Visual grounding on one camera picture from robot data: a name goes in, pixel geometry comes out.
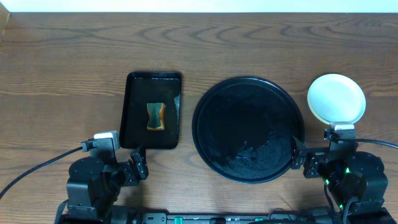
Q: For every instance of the pale blue plate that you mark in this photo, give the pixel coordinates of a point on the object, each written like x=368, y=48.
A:
x=334, y=98

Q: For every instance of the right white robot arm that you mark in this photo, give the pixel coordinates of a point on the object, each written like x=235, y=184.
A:
x=355, y=179

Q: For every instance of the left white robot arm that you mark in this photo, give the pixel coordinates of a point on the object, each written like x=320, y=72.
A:
x=94, y=186

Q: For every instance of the orange green sponge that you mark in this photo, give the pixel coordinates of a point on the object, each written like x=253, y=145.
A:
x=156, y=116

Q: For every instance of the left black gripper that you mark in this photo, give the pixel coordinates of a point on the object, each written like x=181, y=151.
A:
x=135, y=173

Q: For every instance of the black rectangular tray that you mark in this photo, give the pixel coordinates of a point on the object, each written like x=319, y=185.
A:
x=143, y=87

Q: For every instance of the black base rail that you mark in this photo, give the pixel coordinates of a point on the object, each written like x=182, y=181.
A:
x=217, y=218

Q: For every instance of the black round tray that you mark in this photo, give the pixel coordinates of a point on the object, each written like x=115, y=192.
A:
x=242, y=128

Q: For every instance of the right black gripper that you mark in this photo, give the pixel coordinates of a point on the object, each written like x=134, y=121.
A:
x=300, y=154

